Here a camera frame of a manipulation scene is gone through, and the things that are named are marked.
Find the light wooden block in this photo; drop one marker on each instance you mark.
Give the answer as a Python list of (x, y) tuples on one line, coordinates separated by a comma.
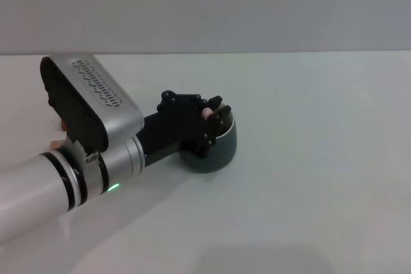
[(57, 145)]

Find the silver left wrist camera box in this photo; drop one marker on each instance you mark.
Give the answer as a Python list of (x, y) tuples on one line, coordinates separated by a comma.
[(102, 94)]

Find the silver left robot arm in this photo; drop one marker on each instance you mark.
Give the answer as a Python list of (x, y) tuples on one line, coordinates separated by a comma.
[(38, 184)]

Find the red-brown wooden block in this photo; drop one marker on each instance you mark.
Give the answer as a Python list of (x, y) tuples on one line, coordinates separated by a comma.
[(63, 125)]

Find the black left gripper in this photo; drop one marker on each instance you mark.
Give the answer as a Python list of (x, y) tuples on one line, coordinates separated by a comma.
[(173, 126)]

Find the dark grey ceramic cup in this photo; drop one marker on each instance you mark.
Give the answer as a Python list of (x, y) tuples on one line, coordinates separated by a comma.
[(221, 155)]

